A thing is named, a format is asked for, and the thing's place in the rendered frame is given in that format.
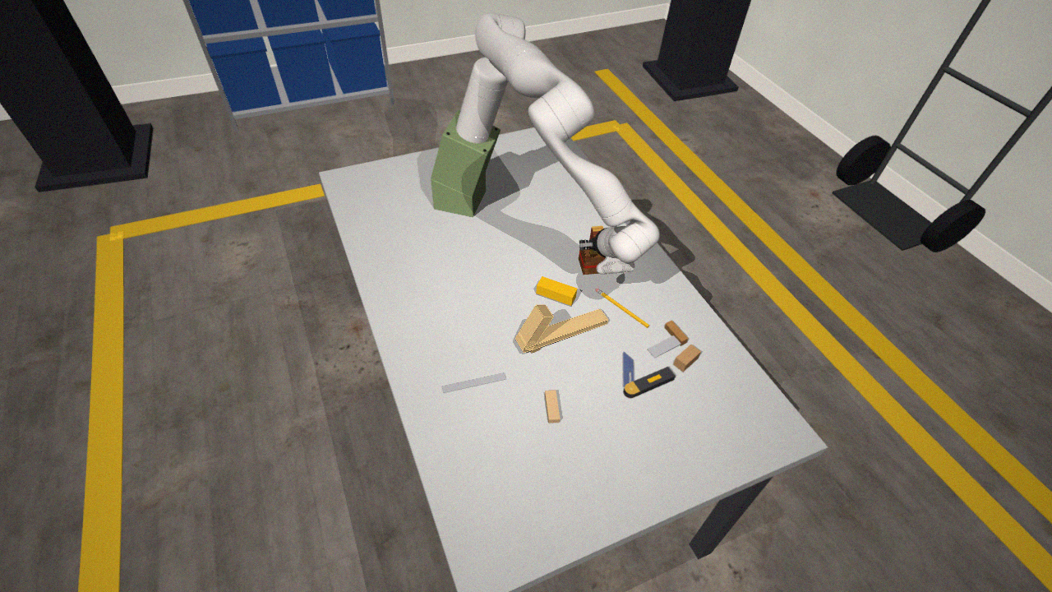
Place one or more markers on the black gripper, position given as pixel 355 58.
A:
pixel 585 244

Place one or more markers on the grey flat bar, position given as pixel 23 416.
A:
pixel 474 382

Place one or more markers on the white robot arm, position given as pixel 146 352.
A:
pixel 561 111

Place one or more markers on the yellow rectangular block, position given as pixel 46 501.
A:
pixel 556 291

